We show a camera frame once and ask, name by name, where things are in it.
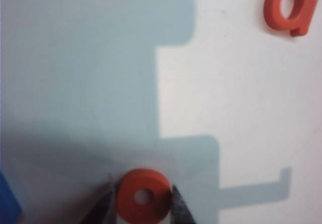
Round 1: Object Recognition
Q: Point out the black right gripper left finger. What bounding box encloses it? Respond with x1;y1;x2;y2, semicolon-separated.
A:
82;174;119;224

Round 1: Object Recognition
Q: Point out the orange letter a magnet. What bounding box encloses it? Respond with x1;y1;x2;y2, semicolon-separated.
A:
263;0;320;38

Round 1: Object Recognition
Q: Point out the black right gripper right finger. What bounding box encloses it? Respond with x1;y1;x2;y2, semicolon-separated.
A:
170;184;199;224

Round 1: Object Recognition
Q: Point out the blue letter l magnet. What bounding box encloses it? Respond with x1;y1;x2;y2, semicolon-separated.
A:
0;170;23;224

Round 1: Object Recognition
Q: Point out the orange letter o magnet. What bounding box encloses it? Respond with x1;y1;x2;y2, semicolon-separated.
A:
117;168;173;224

